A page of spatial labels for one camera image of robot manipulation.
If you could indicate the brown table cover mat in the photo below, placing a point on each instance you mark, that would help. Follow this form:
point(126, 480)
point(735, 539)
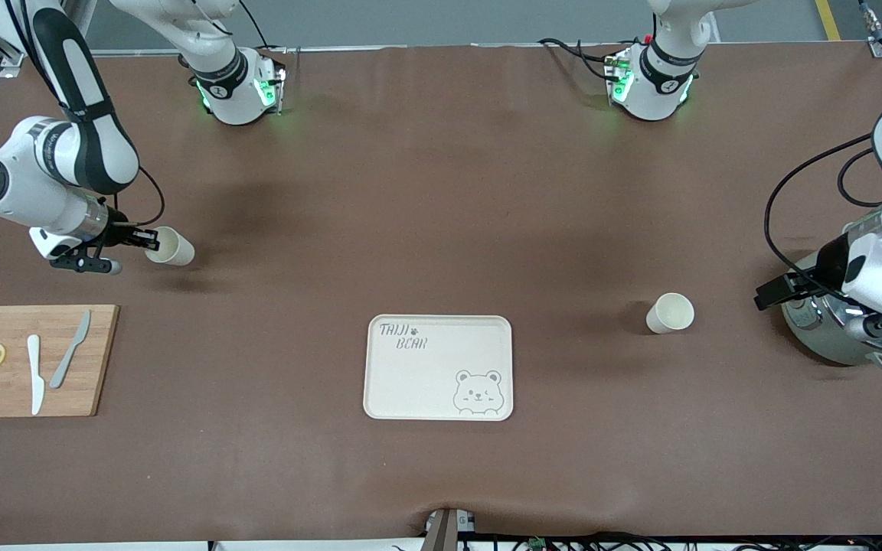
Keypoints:
point(441, 191)

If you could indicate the grey plastic knife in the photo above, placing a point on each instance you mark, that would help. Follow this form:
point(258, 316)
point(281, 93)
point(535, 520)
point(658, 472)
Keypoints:
point(64, 367)

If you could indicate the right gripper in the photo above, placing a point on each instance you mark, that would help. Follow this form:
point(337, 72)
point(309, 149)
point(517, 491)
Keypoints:
point(117, 232)

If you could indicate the glass pot lid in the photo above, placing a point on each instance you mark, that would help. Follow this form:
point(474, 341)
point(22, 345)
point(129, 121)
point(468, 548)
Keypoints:
point(839, 310)

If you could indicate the white plastic knife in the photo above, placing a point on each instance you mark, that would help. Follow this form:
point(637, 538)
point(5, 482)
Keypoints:
point(35, 383)

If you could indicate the grey-green electric cooking pot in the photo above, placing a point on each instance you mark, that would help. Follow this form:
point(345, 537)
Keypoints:
point(816, 337)

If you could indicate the wooden cutting board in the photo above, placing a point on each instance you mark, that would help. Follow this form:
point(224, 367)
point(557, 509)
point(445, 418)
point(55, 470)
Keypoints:
point(89, 383)

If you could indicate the white bear print tray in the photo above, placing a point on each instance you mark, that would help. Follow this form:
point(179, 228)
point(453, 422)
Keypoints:
point(426, 375)

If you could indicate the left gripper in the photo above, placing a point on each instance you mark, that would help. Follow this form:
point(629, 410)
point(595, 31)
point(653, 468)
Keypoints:
point(831, 265)

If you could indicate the table edge clamp bracket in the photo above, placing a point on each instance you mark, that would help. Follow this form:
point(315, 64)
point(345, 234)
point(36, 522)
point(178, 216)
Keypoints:
point(449, 528)

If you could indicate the white paper cup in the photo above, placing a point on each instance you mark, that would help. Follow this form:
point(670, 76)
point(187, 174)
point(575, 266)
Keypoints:
point(178, 251)
point(671, 314)

